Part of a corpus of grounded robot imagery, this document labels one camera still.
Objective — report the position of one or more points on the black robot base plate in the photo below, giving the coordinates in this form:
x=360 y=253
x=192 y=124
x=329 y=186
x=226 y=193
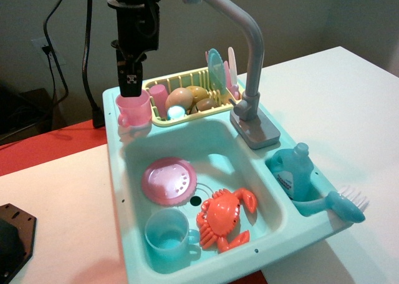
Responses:
x=18 y=230

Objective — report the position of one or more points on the pink toy plate in sink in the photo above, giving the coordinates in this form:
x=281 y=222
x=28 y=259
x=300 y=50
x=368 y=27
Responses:
x=169 y=181

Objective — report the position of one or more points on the pink tumbler in rack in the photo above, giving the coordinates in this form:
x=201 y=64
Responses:
x=160 y=95

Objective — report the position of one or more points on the blue toy cup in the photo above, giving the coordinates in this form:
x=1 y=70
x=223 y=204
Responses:
x=170 y=237

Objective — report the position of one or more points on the teal toy sink unit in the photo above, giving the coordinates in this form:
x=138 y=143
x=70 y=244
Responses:
x=221 y=159

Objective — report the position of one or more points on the beige toy egg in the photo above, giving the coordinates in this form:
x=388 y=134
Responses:
x=180 y=96

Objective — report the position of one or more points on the pink toy cup with handle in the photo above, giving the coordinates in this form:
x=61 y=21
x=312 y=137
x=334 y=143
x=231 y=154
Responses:
x=134 y=111

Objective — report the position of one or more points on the orange toy crab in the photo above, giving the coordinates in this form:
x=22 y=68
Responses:
x=220 y=215

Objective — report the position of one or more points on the brown toy mushroom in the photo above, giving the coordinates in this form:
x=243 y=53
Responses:
x=203 y=105

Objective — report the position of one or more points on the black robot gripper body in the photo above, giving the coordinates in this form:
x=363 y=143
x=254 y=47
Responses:
x=138 y=24

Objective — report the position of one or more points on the yellow dish rack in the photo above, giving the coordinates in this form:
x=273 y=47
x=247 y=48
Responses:
x=196 y=77

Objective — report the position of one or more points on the pink toy plate in rack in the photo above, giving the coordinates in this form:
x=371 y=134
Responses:
x=232 y=66

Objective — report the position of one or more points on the white wall outlet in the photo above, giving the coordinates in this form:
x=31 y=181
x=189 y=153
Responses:
x=42 y=47

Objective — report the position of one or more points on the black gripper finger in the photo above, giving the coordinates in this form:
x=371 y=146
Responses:
x=130 y=76

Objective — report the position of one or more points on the teal toy plate in rack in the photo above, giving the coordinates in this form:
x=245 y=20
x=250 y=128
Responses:
x=217 y=75

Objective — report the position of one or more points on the grey toy faucet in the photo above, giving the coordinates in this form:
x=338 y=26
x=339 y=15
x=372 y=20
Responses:
x=247 y=118

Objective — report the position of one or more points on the brown toy potato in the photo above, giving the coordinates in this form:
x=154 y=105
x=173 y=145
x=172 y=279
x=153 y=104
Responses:
x=198 y=93

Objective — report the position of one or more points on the light blue toy piece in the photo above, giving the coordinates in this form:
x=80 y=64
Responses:
x=176 y=112

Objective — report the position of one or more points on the blue dish brush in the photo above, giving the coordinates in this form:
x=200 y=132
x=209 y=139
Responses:
x=348 y=204

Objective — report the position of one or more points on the blue toy soap bottle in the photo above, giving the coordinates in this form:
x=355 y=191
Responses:
x=292 y=169

